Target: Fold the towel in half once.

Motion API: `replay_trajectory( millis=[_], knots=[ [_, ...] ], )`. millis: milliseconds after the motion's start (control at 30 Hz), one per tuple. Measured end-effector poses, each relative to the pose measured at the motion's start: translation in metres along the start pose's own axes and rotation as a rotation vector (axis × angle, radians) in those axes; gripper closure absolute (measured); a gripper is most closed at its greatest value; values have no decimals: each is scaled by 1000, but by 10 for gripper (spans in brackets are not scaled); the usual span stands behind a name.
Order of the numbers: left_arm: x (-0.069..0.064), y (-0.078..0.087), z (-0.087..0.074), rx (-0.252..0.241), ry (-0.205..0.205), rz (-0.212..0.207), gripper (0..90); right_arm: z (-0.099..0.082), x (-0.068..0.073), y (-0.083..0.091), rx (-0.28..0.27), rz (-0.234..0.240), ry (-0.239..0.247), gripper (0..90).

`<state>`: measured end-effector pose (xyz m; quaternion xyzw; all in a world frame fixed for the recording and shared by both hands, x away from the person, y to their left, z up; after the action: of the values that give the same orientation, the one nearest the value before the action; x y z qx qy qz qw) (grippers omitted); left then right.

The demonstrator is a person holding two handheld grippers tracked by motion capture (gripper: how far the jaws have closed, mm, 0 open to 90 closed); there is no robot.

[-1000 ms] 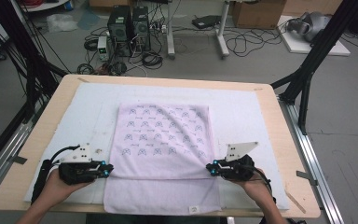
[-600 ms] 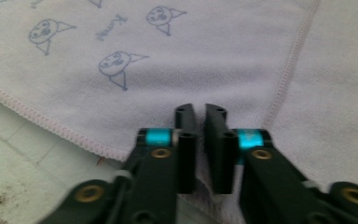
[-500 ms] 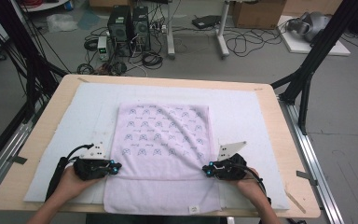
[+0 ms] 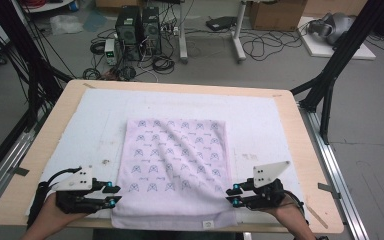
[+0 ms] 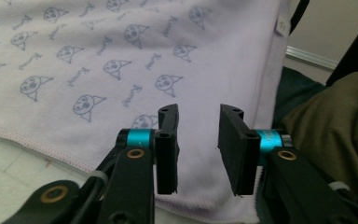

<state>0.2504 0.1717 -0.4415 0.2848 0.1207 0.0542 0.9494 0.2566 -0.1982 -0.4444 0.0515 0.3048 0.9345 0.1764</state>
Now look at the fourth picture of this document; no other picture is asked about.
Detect coiled black cable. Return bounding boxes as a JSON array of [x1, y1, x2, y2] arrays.
[[151, 54, 176, 75]]

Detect person's right hand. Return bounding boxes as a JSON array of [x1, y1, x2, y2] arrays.
[[263, 195, 307, 225]]

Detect person's left hand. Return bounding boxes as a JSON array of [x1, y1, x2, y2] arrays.
[[34, 192, 88, 232]]

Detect white grid mat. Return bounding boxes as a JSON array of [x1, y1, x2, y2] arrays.
[[24, 88, 312, 226]]

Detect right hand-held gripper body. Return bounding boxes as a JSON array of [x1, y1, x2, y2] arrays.
[[246, 160, 292, 211]]

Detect grey helmet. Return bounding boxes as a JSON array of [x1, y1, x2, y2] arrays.
[[307, 12, 356, 46]]

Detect white power supply box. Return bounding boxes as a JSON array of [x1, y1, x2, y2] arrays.
[[104, 38, 119, 66]]

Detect brown cardboard box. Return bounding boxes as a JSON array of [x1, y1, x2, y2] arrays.
[[248, 0, 308, 32]]

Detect white floor board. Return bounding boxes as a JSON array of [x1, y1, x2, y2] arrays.
[[296, 16, 377, 61]]

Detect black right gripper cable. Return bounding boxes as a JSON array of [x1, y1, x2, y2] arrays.
[[283, 190, 307, 219]]

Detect black frame stand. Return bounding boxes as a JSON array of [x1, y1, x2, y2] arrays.
[[289, 0, 384, 145], [0, 0, 75, 133]]

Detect thin wooden stick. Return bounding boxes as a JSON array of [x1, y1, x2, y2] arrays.
[[305, 203, 330, 230]]

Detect slim black computer tower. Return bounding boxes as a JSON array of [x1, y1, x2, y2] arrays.
[[141, 6, 163, 56]]

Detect large black computer tower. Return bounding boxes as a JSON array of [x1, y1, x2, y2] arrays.
[[114, 5, 144, 62]]

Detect aluminium rail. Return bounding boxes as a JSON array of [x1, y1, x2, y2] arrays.
[[298, 104, 371, 240], [0, 109, 53, 218]]

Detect white power strip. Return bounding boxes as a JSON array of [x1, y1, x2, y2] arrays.
[[161, 25, 180, 37]]

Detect white desk leg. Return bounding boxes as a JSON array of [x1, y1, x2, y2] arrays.
[[178, 0, 190, 64], [231, 0, 248, 63]]

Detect pale purple towel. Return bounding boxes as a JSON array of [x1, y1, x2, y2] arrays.
[[110, 117, 239, 231]]

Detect loose black floor cable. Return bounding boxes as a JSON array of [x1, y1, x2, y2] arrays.
[[239, 29, 306, 62]]

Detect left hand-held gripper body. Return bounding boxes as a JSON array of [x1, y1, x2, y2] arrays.
[[51, 164, 96, 215]]

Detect flat black device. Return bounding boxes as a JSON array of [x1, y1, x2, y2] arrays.
[[205, 15, 238, 32]]

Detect clear plastic bag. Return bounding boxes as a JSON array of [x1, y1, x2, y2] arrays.
[[49, 14, 85, 36]]

